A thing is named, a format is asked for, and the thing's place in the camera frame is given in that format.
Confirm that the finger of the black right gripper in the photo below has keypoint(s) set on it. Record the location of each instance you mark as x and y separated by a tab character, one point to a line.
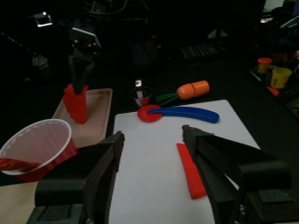
86	75
73	73

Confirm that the beige rectangular plate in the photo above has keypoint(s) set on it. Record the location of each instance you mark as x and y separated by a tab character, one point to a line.
95	116

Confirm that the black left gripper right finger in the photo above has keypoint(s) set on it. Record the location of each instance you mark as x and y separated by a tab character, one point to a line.
249	186

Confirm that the small red object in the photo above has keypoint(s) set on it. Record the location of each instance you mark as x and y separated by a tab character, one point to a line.
274	91

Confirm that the orange toy carrot green top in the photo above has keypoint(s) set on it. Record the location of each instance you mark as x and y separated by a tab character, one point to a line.
193	89

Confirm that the red plastic cup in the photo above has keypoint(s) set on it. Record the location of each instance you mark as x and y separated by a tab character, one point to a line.
58	163

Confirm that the yellow jar orange lid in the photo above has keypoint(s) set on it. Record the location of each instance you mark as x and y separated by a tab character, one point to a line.
265	64

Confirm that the blue and red spoon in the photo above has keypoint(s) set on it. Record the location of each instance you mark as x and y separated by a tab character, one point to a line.
187	112

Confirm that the ribbed vent panel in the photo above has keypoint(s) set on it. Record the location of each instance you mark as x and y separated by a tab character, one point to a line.
198	51

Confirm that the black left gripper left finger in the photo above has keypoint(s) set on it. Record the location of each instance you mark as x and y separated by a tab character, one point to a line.
78	198

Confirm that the yellow plastic cup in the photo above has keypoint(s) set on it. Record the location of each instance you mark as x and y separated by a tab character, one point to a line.
281	78

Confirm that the white cutting board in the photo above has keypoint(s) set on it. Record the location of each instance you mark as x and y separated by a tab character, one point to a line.
155	163

